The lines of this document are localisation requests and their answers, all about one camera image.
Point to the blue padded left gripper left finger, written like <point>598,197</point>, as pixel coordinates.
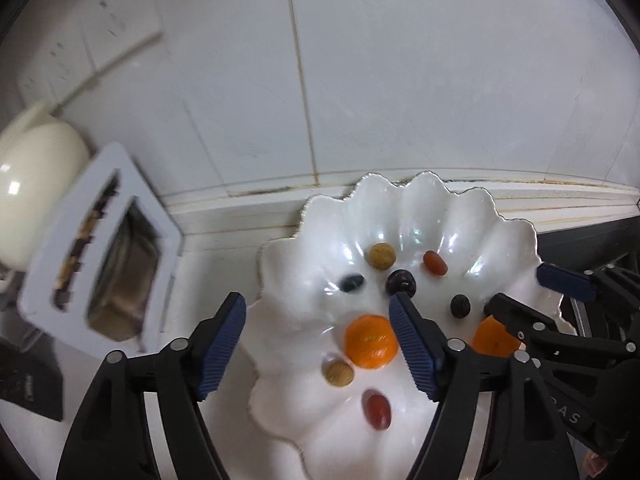
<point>110,436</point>

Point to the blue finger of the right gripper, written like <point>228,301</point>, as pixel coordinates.
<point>565,282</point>

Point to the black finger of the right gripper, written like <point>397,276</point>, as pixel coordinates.
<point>533,328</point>

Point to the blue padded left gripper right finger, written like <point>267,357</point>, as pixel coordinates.
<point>525,438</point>

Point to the orange tangerine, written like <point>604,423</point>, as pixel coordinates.
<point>492,339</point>
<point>370,342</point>

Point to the red grape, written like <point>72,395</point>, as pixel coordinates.
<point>434,263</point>
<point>376,409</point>

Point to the dark cherry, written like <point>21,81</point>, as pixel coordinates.
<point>401,280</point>

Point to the tan longan fruit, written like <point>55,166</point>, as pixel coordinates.
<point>339,373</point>
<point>381,256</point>

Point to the dark blueberry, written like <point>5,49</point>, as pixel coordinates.
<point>460,306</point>
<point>351,282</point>

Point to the person's hand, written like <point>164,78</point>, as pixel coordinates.
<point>593,464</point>

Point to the black gas stove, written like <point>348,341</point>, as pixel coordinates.
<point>586,248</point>

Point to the dark blueberry in bowl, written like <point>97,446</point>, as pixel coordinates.
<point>460,306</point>

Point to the black knife block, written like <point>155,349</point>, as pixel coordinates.
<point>32,378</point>

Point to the glass jar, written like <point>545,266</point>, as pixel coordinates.
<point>118,303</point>

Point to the white scalloped shell bowl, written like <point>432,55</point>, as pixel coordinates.
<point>297,325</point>

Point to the cream ceramic teapot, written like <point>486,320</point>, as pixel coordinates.
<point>41,158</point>

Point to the white frame rack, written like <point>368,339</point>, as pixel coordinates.
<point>65,270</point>

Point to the white wall socket strip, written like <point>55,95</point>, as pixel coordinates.
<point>62,44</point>

